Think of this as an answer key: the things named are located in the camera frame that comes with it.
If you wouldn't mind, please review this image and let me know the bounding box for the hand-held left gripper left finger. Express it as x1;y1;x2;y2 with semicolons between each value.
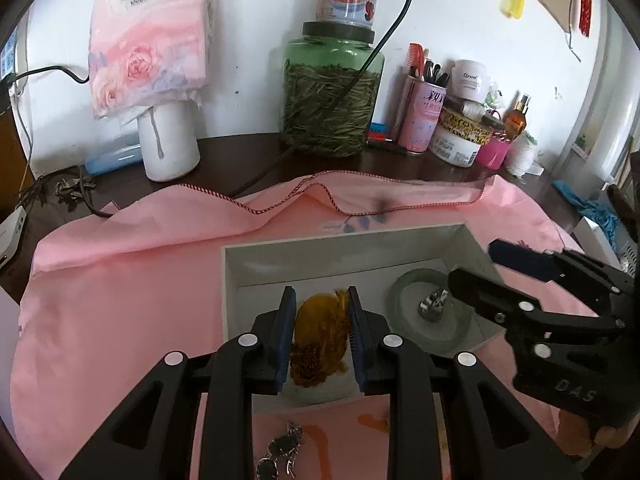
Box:
60;286;298;480

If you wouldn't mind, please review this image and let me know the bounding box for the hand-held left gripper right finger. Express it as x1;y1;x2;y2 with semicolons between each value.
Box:
346;286;557;480

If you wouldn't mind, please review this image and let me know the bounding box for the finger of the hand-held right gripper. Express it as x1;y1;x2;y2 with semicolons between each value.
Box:
488;238;637;307
448;267;626;350

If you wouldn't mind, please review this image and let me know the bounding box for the amber carved pendant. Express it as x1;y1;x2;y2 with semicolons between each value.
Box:
289;287;353;388

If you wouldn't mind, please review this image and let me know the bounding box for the chunky silver ring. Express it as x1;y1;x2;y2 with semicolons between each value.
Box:
417;287;449;322

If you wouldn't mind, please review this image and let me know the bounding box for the large green jade bangle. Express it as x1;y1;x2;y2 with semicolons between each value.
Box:
389;269;473;353

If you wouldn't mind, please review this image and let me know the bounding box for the white cardboard box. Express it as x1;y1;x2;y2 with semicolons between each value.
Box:
220;223;507;415

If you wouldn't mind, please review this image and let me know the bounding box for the person's right hand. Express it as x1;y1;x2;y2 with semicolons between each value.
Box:
554;409;631;459

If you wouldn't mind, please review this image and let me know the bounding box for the blue knitted cloth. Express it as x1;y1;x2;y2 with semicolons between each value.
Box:
552;180;621;251

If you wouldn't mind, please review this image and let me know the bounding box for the white mesh bag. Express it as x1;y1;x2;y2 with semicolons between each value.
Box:
504;131;540;178

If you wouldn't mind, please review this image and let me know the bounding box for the pink plastic container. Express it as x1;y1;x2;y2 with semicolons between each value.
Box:
475;132;513;171

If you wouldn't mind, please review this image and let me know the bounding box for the white plastic tub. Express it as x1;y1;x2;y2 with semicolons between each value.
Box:
429;127;483;168

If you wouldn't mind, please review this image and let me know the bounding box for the amber glass bottle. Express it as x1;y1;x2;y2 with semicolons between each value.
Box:
502;94;532;136

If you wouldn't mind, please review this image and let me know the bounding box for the pink printed cloth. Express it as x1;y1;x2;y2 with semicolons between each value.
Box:
10;170;601;480

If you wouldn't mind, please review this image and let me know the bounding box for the pink tin pen holder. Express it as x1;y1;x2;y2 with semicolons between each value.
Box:
397;75;448;155

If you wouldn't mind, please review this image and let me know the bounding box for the white cream jar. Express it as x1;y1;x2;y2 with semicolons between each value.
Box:
448;59;491;101

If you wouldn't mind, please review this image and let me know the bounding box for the white cylinder cup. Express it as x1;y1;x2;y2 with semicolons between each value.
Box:
137;102;201;182

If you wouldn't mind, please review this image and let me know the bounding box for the red comb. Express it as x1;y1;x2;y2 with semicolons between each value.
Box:
404;42;426;78

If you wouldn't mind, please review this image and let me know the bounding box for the green glass jar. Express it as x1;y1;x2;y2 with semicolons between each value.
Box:
280;21;386;158

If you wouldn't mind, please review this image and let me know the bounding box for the bunch of keys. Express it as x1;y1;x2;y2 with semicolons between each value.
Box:
54;175;96;201

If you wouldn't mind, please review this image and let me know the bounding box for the white electronic device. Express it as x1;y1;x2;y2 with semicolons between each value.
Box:
0;205;28;273

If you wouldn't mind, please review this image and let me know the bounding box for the pink floral tissue pack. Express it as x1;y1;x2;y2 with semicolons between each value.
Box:
87;0;216;121

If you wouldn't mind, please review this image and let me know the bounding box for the wooden cabinet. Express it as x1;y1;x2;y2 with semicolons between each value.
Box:
0;110;36;196

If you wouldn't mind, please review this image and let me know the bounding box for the white power strip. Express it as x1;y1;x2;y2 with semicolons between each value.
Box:
0;25;31;96

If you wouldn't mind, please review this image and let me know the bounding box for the silver dark stone bracelet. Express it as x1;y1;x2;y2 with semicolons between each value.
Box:
255;421;306;480

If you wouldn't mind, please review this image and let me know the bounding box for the black hanging cable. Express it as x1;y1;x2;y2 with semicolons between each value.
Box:
227;0;426;198

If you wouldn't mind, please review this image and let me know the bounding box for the black power cable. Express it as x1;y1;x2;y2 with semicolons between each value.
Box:
10;64;91;86

